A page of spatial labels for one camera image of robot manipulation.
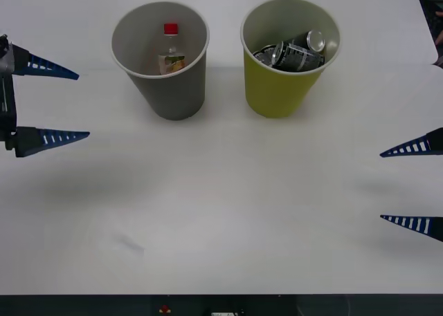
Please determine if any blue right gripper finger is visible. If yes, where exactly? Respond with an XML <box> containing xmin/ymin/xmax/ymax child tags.
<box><xmin>379</xmin><ymin>127</ymin><xmax>443</xmax><ymax>158</ymax></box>
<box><xmin>379</xmin><ymin>214</ymin><xmax>443</xmax><ymax>243</ymax></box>

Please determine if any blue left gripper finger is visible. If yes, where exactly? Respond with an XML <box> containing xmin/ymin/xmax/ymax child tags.
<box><xmin>13</xmin><ymin>127</ymin><xmax>91</xmax><ymax>158</ymax></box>
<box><xmin>12</xmin><ymin>42</ymin><xmax>80</xmax><ymax>81</ymax></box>

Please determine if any yellow-green plastic waste bin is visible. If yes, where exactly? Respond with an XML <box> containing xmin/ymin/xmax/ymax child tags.
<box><xmin>239</xmin><ymin>0</ymin><xmax>342</xmax><ymax>119</ymax></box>

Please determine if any black robot torso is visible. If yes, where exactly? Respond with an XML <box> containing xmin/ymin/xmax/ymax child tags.
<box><xmin>0</xmin><ymin>293</ymin><xmax>443</xmax><ymax>316</ymax></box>

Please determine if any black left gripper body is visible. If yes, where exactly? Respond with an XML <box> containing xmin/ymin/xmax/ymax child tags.
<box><xmin>0</xmin><ymin>73</ymin><xmax>18</xmax><ymax>151</ymax></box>

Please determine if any grey plastic waste bin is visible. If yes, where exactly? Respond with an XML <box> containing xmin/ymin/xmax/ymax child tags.
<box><xmin>109</xmin><ymin>1</ymin><xmax>210</xmax><ymax>121</ymax></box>

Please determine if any clear plastic bottle red cap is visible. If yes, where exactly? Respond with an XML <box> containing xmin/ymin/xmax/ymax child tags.
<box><xmin>158</xmin><ymin>23</ymin><xmax>186</xmax><ymax>76</ymax></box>

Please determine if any black drink can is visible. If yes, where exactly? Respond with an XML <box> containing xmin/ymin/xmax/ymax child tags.
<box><xmin>251</xmin><ymin>44</ymin><xmax>278</xmax><ymax>68</ymax></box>
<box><xmin>271</xmin><ymin>41</ymin><xmax>326</xmax><ymax>72</ymax></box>
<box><xmin>289</xmin><ymin>28</ymin><xmax>327</xmax><ymax>53</ymax></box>

